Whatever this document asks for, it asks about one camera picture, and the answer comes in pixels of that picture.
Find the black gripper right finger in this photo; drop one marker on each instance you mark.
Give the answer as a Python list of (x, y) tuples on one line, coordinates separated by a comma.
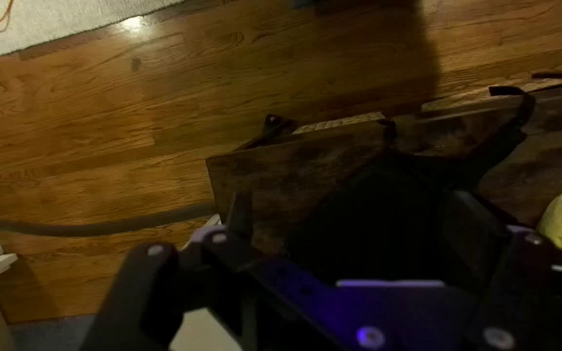
[(515, 292)]

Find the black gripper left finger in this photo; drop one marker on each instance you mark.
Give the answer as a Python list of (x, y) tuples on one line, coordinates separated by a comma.
[(139, 292)]

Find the white rug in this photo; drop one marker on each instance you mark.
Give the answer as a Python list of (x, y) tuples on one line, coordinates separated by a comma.
[(67, 19)]

